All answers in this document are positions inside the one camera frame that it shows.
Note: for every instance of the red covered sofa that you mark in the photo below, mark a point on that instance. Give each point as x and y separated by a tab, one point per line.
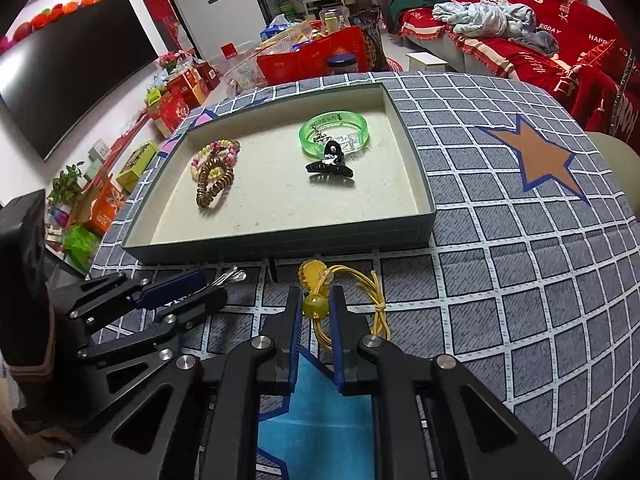
574	52

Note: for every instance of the white small stool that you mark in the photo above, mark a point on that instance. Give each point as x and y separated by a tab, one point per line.
426	62

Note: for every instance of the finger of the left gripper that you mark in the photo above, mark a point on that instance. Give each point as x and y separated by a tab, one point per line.
96	303
175	320

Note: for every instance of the light blue crumpled clothing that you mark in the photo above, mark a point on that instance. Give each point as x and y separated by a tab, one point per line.
497	19

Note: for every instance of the blue lidded jar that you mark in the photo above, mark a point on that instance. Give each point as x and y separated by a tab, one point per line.
343	63

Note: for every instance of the orange snack box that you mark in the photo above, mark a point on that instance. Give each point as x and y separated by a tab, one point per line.
104	205

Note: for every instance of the black television screen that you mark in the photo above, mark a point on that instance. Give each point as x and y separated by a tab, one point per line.
51	79

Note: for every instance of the green translucent bangle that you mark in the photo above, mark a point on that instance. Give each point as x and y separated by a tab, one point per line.
348	129

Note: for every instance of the green tray with beige lining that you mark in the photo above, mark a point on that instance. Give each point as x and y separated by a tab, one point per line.
275	207

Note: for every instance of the blue tissue box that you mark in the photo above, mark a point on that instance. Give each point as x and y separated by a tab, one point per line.
279	24

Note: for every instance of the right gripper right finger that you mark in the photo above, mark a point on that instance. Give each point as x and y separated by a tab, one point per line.
353	374

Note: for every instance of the green yellow gift box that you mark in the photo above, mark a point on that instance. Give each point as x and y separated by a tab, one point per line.
136	165

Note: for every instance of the silver hair pin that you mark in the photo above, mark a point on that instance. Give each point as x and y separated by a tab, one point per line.
233	275

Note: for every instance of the potted green plant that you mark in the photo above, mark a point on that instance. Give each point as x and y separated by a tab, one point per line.
65	187

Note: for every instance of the red gift box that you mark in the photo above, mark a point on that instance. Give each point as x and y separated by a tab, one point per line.
168	112

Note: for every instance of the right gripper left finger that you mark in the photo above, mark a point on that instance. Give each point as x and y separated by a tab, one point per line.
279	373

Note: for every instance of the black claw hair clip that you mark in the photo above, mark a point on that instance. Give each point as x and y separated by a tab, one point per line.
332	162

